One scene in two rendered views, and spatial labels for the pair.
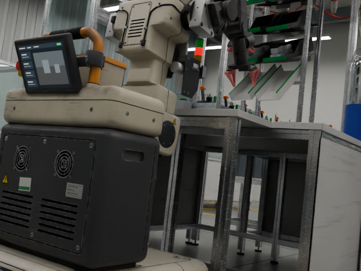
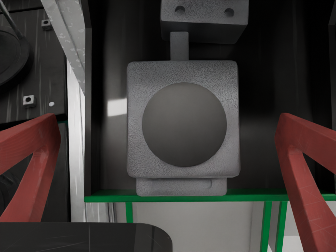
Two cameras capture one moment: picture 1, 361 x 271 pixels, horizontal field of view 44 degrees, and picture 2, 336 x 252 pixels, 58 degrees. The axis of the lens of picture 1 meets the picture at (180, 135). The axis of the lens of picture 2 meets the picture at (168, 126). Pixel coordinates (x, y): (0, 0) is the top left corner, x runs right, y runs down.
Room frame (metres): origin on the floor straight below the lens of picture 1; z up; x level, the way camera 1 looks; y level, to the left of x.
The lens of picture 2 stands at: (2.26, -0.25, 1.36)
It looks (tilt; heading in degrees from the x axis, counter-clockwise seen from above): 62 degrees down; 315
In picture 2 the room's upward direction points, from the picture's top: 2 degrees counter-clockwise
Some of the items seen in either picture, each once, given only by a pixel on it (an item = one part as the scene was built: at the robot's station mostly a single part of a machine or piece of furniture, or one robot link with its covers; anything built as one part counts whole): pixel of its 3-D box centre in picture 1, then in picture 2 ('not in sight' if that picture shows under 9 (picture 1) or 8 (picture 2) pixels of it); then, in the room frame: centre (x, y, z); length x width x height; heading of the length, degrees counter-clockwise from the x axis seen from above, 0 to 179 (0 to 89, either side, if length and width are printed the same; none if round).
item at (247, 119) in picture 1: (194, 123); not in sight; (2.28, -0.06, 0.84); 0.90 x 0.70 x 0.03; 53
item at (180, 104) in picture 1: (172, 106); not in sight; (2.38, 0.06, 0.93); 0.21 x 0.07 x 0.06; 53
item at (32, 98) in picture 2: not in sight; (29, 101); (2.59, -0.29, 0.98); 0.02 x 0.02 x 0.01; 53
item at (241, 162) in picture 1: (262, 167); not in sight; (4.52, -0.86, 0.73); 0.62 x 0.42 x 0.23; 53
